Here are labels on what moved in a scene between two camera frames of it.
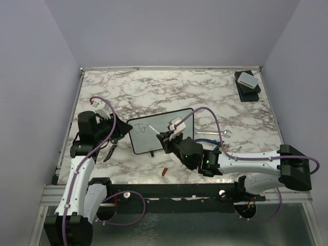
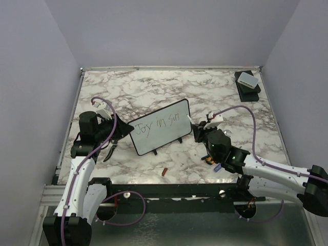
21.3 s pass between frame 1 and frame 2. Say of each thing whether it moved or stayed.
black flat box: stayed
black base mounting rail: stayed
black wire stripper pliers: stayed
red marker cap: stayed
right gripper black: moved
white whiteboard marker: moved
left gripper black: stayed
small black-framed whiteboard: moved
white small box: stayed
